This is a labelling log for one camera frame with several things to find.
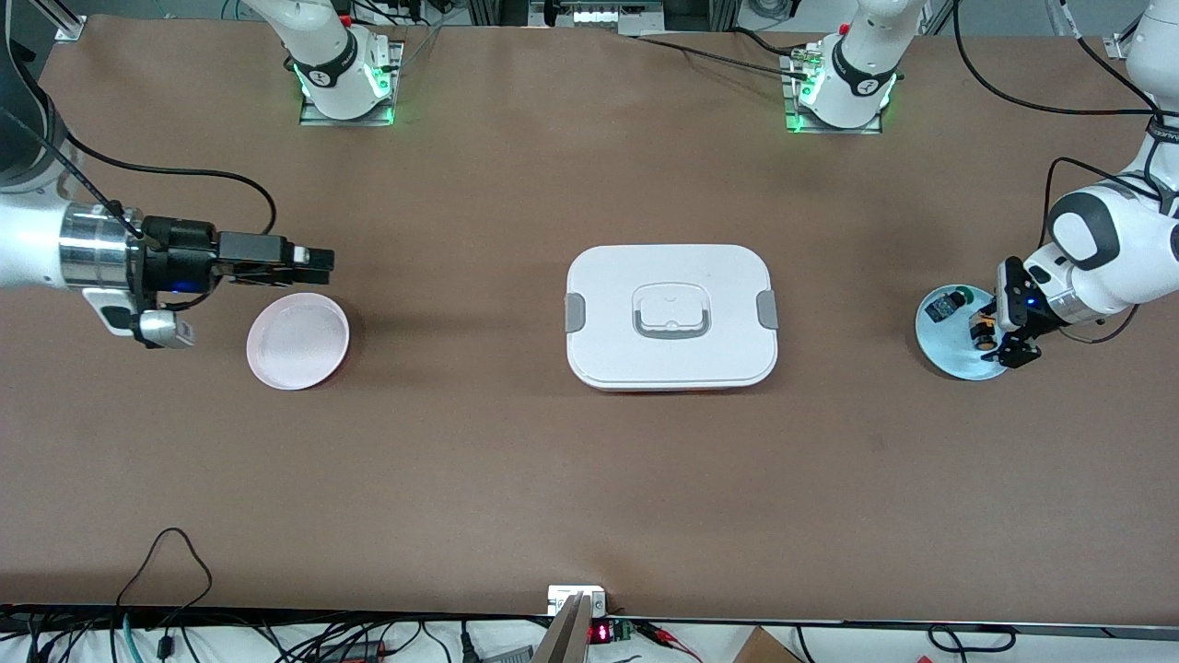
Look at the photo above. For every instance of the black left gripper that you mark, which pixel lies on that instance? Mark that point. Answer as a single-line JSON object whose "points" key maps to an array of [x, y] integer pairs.
{"points": [[1018, 305]]}

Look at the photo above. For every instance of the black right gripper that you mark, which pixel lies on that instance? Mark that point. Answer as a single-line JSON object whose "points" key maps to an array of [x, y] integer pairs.
{"points": [[177, 257]]}

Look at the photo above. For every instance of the orange and black switch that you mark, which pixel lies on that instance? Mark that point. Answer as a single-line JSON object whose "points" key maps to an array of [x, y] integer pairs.
{"points": [[982, 330]]}

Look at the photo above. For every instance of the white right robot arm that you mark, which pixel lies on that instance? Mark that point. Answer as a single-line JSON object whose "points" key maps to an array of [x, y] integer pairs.
{"points": [[28, 244]]}

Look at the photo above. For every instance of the light blue round plate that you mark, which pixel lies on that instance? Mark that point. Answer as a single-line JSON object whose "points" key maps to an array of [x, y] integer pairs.
{"points": [[949, 348]]}

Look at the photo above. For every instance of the pink round plate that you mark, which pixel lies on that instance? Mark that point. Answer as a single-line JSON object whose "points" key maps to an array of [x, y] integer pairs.
{"points": [[297, 343]]}

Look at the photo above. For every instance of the white lidded container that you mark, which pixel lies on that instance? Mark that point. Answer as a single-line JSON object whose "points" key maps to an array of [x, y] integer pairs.
{"points": [[672, 359]]}

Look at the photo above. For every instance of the brown cardboard piece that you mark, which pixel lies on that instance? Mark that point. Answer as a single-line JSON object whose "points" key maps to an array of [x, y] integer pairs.
{"points": [[763, 647]]}

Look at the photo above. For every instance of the aluminium profile bar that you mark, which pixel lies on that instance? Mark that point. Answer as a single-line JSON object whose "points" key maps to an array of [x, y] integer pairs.
{"points": [[564, 635]]}

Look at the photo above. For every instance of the small red digit display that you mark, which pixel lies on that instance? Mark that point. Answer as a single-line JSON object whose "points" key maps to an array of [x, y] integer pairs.
{"points": [[601, 633]]}

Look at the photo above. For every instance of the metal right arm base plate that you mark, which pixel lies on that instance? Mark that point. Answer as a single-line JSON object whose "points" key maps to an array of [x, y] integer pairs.
{"points": [[394, 64]]}

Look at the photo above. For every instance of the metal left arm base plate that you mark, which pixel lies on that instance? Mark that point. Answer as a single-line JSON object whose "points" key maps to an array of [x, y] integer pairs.
{"points": [[794, 101]]}

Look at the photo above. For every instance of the short aluminium frame corner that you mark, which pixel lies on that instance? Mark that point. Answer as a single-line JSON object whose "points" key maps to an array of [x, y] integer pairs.
{"points": [[66, 23]]}

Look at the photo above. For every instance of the small silver mounting bracket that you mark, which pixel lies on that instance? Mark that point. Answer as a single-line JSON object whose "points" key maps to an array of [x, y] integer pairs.
{"points": [[564, 594]]}

